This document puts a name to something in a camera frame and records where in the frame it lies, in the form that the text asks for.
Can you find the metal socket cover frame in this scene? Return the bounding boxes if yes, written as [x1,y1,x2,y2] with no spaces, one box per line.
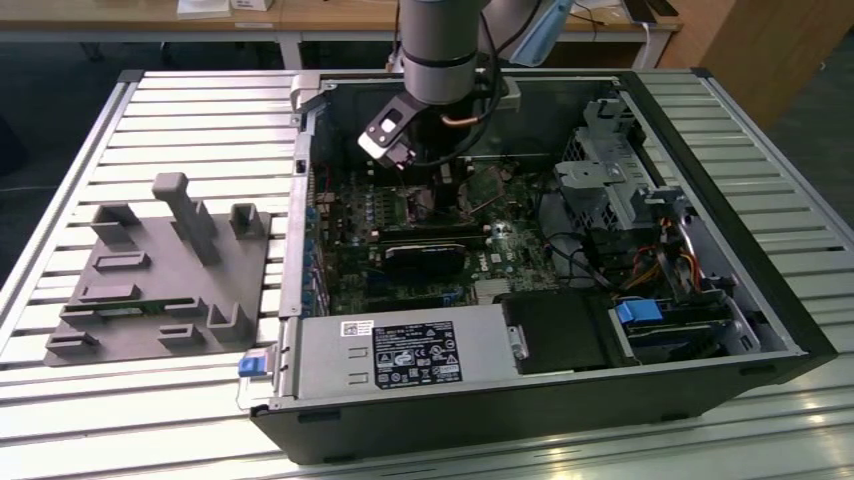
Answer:
[463,167,521,215]

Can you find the black RAM slot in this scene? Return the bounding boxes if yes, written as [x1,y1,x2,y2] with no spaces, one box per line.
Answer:
[381,224,487,234]
[381,228,487,238]
[381,231,487,241]

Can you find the black graphics card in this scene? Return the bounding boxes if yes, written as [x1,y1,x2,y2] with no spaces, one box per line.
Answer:
[381,242,473,279]

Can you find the green motherboard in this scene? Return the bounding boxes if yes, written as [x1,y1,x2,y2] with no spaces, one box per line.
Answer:
[310,154,569,316]

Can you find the grey metal drive cage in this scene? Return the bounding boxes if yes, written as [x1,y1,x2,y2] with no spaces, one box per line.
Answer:
[550,97,689,236]

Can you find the small silver heatsink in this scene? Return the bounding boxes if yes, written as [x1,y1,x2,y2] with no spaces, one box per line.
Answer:
[474,279,519,304]

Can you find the black plastic shroud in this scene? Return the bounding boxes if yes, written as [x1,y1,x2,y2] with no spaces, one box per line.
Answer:
[497,292,633,376]

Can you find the grey power supply unit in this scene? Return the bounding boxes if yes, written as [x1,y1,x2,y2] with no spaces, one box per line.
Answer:
[293,304,529,401]

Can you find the black flat device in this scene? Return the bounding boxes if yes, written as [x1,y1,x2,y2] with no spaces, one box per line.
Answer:
[624,0,680,24]

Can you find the blue disk carrier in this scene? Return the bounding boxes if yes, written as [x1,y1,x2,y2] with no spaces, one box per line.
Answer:
[614,298,664,329]

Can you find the grey plastic parts rack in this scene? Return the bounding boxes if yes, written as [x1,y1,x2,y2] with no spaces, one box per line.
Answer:
[40,171,275,369]

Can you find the blue case latch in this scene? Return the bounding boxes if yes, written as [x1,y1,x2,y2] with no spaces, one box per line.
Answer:
[238,349,275,381]

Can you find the wooden cabinet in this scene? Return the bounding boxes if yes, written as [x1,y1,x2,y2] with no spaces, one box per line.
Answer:
[693,0,854,129]

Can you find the black open PC case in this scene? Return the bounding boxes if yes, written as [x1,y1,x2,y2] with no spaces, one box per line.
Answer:
[250,67,841,465]

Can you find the wooden desk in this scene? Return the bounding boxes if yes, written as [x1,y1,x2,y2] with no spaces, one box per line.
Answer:
[0,0,686,71]

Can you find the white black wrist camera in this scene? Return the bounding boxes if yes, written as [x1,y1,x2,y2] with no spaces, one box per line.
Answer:
[357,94,419,174]

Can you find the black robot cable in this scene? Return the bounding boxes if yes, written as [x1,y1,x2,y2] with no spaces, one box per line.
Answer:
[419,44,509,169]

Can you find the black internal cable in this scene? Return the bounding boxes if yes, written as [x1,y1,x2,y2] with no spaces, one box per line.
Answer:
[546,232,620,294]

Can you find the yellow wire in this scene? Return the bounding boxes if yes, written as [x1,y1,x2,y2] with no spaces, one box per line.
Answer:
[624,267,669,294]

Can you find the orange wire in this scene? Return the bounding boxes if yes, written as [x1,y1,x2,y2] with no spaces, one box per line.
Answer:
[680,249,706,294]

